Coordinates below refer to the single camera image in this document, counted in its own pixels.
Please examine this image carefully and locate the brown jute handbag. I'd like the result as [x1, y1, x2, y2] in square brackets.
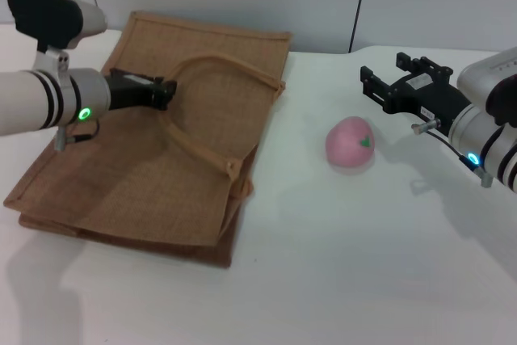
[2, 10, 292, 268]

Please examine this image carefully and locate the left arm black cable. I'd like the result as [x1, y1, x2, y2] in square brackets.
[53, 120, 101, 153]

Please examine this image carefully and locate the wrist camera black silver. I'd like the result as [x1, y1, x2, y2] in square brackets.
[6, 0, 108, 79]
[456, 48, 517, 127]

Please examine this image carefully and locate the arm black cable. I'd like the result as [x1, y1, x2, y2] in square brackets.
[410, 117, 494, 187]
[53, 120, 101, 153]

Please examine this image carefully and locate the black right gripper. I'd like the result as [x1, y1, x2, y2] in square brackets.
[360, 53, 472, 136]

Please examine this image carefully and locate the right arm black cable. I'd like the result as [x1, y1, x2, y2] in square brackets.
[410, 117, 494, 187]

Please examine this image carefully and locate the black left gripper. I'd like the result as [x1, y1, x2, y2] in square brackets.
[107, 68, 178, 111]

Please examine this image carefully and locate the pink toy peach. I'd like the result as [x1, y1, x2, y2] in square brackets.
[325, 116, 376, 168]

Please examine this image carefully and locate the left wrist camera black silver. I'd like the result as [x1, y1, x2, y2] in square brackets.
[6, 0, 108, 79]

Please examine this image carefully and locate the right wrist camera black silver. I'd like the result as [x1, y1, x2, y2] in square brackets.
[456, 48, 517, 127]

